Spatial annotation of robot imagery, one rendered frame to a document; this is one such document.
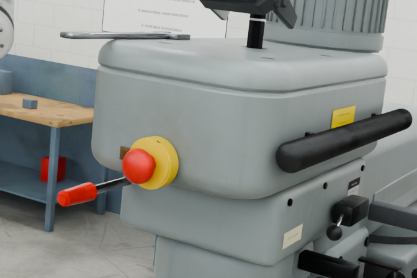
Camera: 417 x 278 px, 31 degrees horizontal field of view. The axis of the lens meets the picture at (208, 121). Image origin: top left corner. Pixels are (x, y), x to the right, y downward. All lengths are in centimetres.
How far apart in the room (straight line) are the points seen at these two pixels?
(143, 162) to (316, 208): 30
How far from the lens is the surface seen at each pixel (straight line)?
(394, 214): 131
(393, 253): 144
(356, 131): 100
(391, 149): 138
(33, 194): 619
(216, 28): 589
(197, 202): 97
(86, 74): 660
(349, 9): 119
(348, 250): 123
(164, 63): 87
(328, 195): 108
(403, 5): 534
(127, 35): 96
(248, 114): 83
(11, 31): 87
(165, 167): 85
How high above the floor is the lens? 196
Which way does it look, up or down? 10 degrees down
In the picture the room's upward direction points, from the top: 6 degrees clockwise
